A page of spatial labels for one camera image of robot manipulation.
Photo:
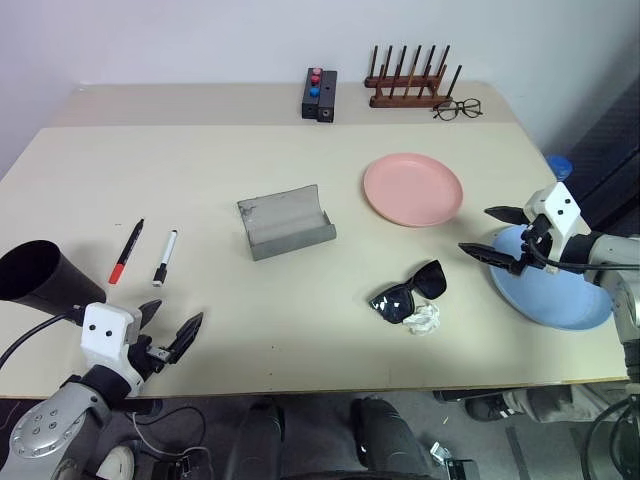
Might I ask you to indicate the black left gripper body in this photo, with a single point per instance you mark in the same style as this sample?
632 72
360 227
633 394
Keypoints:
150 357

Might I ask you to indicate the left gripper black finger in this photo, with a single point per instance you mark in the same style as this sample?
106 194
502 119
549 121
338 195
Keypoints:
186 334
150 312

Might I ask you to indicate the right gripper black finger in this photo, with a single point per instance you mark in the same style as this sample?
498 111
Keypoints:
507 215
485 253

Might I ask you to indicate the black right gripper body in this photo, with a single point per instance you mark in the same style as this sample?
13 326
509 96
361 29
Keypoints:
535 240

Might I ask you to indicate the white marker with black cap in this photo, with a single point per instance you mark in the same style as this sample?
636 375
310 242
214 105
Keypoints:
166 255

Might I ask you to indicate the black sunglasses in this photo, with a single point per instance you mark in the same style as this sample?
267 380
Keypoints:
430 280

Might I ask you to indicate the black marker with red cap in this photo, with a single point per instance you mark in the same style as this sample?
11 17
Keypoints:
127 250

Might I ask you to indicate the pink plastic plate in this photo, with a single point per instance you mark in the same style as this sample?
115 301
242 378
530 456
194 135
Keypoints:
412 190

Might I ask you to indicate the grey glasses case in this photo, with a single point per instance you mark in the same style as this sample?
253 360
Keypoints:
285 225

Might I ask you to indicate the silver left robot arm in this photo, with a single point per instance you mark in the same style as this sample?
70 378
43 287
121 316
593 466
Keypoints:
45 430

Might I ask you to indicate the light blue plastic plate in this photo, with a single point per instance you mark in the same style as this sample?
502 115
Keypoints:
550 295

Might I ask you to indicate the blue bottle cap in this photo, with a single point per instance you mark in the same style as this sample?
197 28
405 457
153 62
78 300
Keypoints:
559 165

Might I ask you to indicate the crumpled white paper tissue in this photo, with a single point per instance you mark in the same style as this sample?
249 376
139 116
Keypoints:
422 320

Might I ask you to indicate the black plastic cup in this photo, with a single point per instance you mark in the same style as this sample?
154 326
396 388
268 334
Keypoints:
45 280

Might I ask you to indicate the white shoe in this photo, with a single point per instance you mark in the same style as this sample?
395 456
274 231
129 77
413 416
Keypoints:
116 462

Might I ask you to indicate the black ribbed panel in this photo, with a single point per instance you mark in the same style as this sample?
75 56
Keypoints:
610 150

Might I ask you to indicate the dark-framed clear eyeglasses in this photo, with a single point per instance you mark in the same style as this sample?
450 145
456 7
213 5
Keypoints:
446 112

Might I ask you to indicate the narrow dark rounded shape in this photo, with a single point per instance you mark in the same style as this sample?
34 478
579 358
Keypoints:
260 440

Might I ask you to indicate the black shoe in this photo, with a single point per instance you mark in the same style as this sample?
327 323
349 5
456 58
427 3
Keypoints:
487 410

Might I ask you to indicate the brown wooden peg rack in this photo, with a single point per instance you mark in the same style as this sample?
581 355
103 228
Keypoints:
400 100

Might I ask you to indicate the grey trouser leg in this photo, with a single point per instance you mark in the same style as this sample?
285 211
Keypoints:
542 400

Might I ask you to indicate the wide dark rounded shape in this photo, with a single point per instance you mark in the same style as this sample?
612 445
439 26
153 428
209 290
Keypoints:
385 440

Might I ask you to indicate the plain black rectangular box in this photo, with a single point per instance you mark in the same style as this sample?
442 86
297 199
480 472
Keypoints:
327 97

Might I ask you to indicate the black floor box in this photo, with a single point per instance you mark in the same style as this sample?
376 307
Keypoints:
462 470

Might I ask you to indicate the black box with coloured buttons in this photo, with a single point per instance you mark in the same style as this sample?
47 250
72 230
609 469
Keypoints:
310 105

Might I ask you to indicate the blue round button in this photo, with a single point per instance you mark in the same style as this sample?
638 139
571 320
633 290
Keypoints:
314 92

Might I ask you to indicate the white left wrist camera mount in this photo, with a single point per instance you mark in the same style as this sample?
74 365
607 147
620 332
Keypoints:
102 340

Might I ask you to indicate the small silver floor bracket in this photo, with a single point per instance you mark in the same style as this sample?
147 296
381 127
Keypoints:
439 451

